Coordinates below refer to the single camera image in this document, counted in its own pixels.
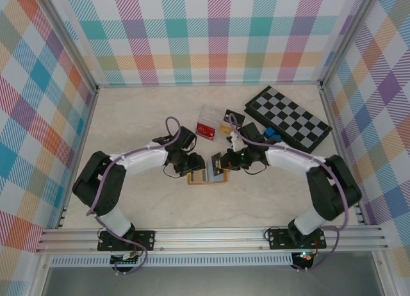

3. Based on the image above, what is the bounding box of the thin black right gripper cable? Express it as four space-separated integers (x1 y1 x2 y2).
243 163 268 175

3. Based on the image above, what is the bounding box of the black and grey chessboard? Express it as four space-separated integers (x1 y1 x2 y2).
243 85 332 154

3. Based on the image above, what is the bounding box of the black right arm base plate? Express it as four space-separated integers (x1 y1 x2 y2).
267 227 327 249

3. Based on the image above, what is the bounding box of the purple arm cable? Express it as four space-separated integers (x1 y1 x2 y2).
229 113 350 273
86 116 180 276

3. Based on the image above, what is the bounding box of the red card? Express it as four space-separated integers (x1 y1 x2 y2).
195 122 217 140

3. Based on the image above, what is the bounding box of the clear plastic card box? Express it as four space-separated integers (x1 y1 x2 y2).
195 103 234 142

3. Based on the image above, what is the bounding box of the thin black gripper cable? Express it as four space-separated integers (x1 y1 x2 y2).
243 163 268 175
163 164 180 180

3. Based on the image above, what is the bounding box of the aluminium frame post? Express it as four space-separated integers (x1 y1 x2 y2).
38 0 99 94
319 0 384 88

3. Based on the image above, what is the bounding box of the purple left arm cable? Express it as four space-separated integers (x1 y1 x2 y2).
86 116 180 276

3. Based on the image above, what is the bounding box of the black card with white mark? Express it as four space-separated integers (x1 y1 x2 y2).
223 109 247 126

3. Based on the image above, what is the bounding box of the slotted white cable duct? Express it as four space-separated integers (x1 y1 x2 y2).
51 256 294 267

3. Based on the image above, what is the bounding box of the orange booklet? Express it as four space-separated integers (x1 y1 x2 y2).
187 163 229 186

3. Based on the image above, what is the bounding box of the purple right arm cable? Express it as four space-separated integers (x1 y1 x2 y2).
229 113 350 273

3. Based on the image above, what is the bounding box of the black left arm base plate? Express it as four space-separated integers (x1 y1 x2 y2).
97 230 156 251

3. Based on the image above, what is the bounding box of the aluminium side rail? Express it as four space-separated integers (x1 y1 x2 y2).
320 86 368 226
57 90 99 229

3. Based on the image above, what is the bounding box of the aluminium rail under arm bases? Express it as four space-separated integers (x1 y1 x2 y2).
35 224 390 254

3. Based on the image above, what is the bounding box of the thin black left gripper cable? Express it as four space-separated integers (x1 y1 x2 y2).
163 164 180 180

